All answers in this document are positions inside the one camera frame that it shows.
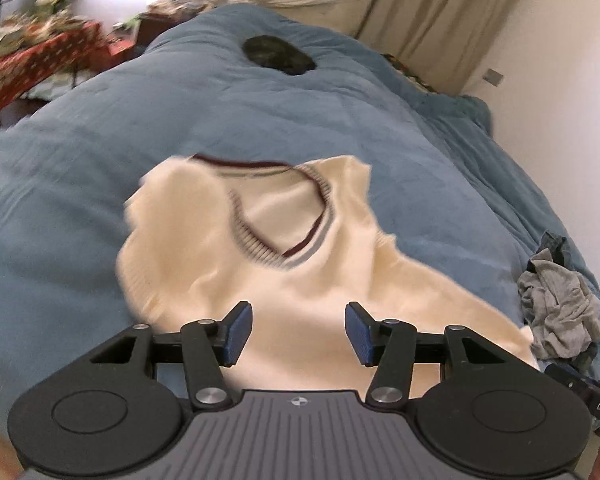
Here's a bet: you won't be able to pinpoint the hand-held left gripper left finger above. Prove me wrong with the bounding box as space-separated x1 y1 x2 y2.
87 301 254 409

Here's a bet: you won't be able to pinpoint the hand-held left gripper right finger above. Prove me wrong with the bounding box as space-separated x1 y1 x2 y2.
345 301 537 406

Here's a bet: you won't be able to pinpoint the cream knit vest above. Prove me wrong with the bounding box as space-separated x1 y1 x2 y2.
116 154 540 401

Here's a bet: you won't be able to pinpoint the grey crumpled clothes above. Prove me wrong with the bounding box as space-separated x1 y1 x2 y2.
517 231 600 361

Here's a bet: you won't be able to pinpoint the blue blanket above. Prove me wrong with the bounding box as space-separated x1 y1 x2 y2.
0 2 600 413

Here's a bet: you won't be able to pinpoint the patterned bed sheet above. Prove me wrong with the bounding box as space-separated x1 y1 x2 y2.
385 52 437 94

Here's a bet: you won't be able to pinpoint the dark cloth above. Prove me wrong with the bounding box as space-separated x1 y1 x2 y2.
242 35 316 77

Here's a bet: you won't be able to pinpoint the beige curtain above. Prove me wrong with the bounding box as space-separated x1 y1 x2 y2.
355 0 536 96

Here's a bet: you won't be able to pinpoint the red patterned cluttered table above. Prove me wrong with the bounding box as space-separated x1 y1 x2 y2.
0 22 111 121

